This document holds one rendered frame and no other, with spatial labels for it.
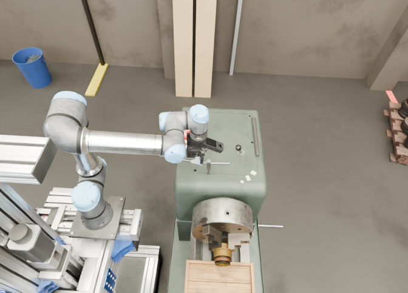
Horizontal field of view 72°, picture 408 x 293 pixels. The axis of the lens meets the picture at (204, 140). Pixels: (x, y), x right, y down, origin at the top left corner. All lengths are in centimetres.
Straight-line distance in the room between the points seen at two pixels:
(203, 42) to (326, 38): 159
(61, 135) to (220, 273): 108
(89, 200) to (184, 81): 253
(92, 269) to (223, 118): 105
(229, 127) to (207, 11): 185
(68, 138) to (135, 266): 157
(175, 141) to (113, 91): 297
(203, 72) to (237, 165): 218
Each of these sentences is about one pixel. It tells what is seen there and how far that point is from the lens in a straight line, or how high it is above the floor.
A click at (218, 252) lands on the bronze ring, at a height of 112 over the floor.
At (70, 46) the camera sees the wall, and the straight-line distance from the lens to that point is 443.
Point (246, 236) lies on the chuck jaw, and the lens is 149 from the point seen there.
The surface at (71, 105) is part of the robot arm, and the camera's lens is 110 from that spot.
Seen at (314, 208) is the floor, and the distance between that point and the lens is 300.
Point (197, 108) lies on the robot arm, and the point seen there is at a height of 173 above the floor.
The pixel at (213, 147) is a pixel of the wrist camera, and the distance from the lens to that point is 124.
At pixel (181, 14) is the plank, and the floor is 101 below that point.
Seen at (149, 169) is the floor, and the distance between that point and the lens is 303.
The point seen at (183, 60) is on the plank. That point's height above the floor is 50.
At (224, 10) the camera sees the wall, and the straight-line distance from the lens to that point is 370.
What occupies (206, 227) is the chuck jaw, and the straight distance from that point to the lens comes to 142.
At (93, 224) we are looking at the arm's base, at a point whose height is 121.
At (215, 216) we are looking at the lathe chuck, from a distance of 139.
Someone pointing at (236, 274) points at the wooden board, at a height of 89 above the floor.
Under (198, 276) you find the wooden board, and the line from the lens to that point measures 166.
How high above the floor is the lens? 250
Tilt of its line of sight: 51 degrees down
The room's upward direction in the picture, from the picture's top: 3 degrees clockwise
